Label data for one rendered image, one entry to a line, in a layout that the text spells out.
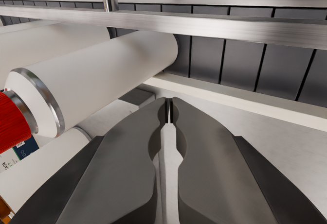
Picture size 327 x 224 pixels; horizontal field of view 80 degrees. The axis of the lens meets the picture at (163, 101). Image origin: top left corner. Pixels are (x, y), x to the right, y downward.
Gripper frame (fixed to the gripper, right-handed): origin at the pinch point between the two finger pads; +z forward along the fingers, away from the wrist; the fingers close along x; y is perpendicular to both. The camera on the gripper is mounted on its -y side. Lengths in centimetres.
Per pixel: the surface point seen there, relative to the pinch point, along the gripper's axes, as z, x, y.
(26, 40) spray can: 9.4, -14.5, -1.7
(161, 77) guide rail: 10.9, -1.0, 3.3
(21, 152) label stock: 28, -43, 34
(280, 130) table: 10.9, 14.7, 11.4
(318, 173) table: 8.0, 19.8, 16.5
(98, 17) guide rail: 7.7, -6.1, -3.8
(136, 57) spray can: 6.6, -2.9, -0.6
